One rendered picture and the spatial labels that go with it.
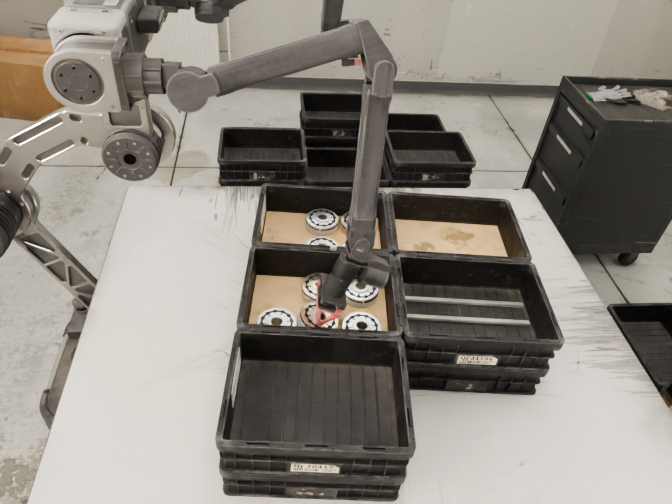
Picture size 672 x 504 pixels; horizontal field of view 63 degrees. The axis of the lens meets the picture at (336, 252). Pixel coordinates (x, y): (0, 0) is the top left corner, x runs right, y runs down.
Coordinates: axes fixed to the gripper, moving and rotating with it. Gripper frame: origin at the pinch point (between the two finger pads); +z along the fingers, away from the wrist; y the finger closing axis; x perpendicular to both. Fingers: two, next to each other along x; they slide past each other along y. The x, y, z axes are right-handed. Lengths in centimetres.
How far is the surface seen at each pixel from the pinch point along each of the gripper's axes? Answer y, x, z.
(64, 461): -30, 47, 38
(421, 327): 2.0, -27.9, -3.8
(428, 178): 125, -60, 11
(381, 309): 7.8, -17.9, -0.9
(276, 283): 16.1, 9.9, 8.1
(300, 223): 43.6, 4.9, 4.6
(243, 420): -27.1, 13.3, 12.4
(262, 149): 145, 15, 38
